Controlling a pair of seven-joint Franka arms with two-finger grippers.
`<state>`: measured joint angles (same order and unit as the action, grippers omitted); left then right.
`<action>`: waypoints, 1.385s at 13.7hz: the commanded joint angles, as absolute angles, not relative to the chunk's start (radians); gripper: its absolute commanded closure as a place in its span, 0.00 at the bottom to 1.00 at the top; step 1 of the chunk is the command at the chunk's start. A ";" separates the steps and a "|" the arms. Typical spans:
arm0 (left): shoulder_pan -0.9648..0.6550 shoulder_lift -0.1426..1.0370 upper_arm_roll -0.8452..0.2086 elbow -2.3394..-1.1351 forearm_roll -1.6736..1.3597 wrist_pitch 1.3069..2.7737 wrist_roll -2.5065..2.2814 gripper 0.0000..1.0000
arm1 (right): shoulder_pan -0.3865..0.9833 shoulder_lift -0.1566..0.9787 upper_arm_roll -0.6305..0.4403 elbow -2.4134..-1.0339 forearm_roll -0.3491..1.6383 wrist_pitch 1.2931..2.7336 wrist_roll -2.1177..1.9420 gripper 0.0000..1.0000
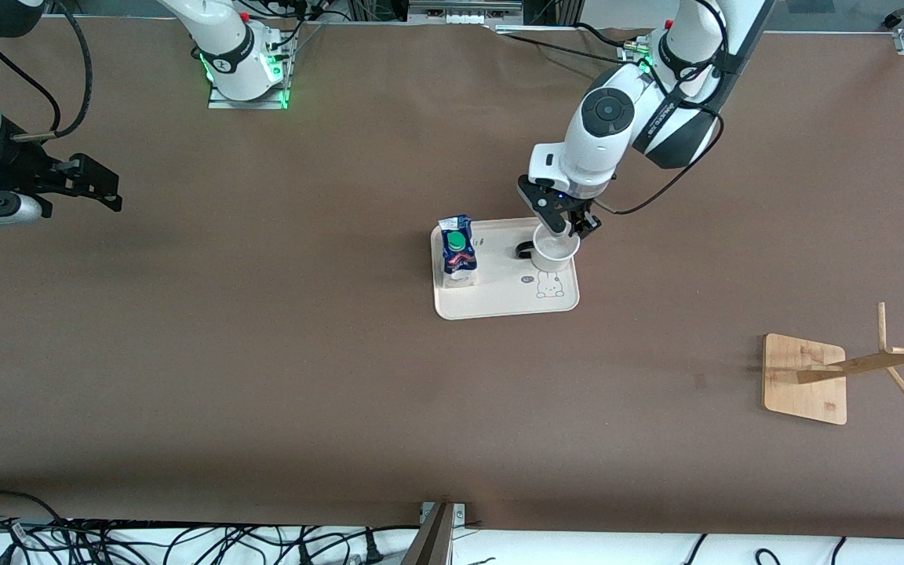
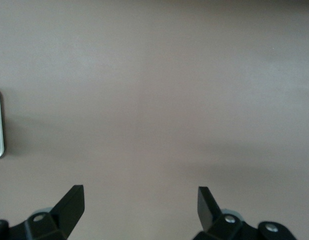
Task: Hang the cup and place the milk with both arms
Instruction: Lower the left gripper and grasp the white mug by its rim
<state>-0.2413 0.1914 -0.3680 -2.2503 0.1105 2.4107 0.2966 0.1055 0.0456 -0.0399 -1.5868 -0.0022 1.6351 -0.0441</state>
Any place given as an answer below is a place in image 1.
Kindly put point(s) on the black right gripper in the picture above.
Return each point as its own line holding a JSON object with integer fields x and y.
{"x": 6, "y": 169}

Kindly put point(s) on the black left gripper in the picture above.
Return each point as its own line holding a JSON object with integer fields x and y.
{"x": 582, "y": 210}

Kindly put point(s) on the white smiley mug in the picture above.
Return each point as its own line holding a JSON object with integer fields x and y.
{"x": 554, "y": 255}

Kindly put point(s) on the wooden cup rack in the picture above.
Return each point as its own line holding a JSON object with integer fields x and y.
{"x": 801, "y": 392}

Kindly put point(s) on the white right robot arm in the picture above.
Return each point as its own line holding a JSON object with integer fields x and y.
{"x": 224, "y": 47}

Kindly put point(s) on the dark aluminium beam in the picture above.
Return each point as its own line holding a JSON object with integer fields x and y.
{"x": 432, "y": 545}

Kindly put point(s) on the black power plug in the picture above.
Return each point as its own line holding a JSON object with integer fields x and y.
{"x": 373, "y": 549}

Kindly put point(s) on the grey power strip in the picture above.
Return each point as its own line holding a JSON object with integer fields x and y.
{"x": 464, "y": 9}

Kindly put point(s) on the metal beam bracket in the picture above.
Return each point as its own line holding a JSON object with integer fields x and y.
{"x": 458, "y": 514}

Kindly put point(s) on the cream tray with rabbit print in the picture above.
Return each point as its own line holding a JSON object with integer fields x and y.
{"x": 499, "y": 298}

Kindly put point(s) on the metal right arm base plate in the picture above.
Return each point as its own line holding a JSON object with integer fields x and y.
{"x": 248, "y": 104}

